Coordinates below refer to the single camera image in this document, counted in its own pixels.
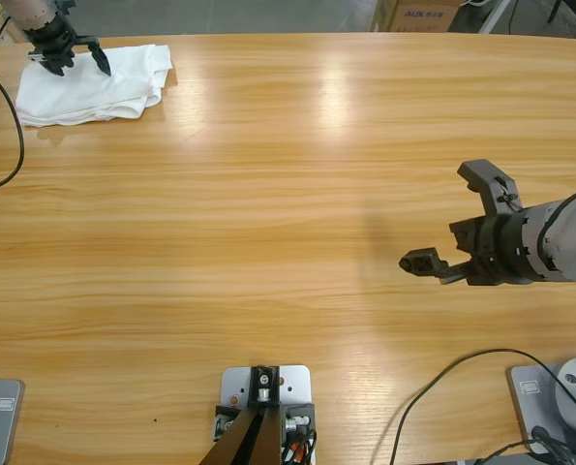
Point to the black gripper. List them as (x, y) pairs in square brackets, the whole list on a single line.
[(505, 252), (52, 41)]

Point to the white t-shirt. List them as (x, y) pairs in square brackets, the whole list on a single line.
[(94, 87)]

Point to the cardboard box blue AUX print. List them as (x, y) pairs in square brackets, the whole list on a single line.
[(418, 19)]

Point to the grey metal stand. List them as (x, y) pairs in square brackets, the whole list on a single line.
[(493, 19)]

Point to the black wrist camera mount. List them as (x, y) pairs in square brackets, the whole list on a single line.
[(65, 5), (491, 186)]

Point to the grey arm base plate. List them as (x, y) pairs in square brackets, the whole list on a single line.
[(529, 402), (2, 426)]

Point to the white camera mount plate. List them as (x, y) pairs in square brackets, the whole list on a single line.
[(297, 382)]

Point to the dark camera post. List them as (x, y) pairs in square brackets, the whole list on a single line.
[(249, 436)]

